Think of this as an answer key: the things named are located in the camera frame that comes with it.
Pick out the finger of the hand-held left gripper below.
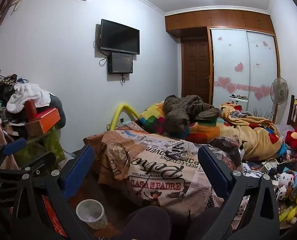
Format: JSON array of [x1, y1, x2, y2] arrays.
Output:
[[0, 137, 28, 167], [0, 151, 57, 178]]

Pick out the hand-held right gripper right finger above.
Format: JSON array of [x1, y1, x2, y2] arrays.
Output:
[[186, 144, 282, 240]]

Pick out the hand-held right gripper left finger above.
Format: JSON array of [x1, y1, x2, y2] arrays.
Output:
[[11, 145, 95, 240]]

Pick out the white plastic cup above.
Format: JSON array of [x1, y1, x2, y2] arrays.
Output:
[[76, 199, 108, 230]]

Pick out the green patterned bag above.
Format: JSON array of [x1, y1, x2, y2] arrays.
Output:
[[15, 127, 66, 168]]

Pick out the pump bottle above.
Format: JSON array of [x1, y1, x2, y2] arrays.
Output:
[[238, 140, 248, 161]]

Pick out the orange cardboard box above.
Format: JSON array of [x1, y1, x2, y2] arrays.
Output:
[[25, 107, 60, 136]]

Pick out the red box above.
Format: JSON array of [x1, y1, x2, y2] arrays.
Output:
[[25, 99, 36, 120]]

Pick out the clear plastic container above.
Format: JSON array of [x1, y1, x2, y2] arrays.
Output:
[[106, 142, 129, 167]]

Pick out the person's right leg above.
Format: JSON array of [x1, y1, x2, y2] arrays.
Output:
[[188, 206, 222, 240]]

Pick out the person's leg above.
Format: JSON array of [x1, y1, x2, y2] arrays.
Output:
[[113, 206, 173, 240], [188, 206, 222, 240]]

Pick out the red and beige boxes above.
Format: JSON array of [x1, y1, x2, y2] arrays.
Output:
[[42, 194, 69, 238]]

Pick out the white cloth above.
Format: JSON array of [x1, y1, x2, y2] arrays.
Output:
[[6, 83, 51, 114]]

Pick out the printed blanket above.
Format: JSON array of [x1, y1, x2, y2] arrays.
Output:
[[83, 121, 242, 221]]

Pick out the dark grey bag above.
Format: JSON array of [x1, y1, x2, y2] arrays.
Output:
[[49, 94, 66, 131]]

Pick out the beige blanket with hearts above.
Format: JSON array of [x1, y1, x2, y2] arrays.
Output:
[[219, 102, 288, 161]]

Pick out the pile of dark clothes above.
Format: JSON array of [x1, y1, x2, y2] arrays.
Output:
[[0, 66, 20, 111]]

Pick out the olive green jacket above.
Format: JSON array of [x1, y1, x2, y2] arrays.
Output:
[[163, 94, 221, 139]]

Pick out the white plush toy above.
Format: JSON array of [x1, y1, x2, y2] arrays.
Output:
[[276, 171, 297, 202]]

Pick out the yellow foam tube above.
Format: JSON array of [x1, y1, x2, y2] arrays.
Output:
[[110, 102, 140, 131]]

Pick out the small white cabinet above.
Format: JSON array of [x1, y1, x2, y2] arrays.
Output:
[[229, 95, 249, 108]]

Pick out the colourful checked blanket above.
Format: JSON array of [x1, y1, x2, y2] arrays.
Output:
[[138, 101, 239, 143]]

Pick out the person's left leg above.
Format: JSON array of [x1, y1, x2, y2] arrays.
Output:
[[113, 206, 173, 240]]

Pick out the yellow plush toy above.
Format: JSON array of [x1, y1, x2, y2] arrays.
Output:
[[279, 195, 297, 224]]

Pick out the standing fan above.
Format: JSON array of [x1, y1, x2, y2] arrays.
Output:
[[270, 77, 289, 122]]

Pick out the brown wooden door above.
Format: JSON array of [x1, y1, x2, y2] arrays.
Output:
[[181, 36, 212, 104]]

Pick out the white sliding wardrobe doors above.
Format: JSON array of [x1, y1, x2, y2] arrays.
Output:
[[210, 27, 280, 116]]

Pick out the pink curtain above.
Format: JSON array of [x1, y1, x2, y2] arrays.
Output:
[[0, 0, 36, 173]]

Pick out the brown overhead cabinet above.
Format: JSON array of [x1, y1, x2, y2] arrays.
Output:
[[165, 9, 275, 40]]

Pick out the small black wall screen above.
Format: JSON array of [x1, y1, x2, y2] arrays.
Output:
[[108, 52, 134, 75]]

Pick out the black wall television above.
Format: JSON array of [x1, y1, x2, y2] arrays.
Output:
[[100, 19, 140, 55]]

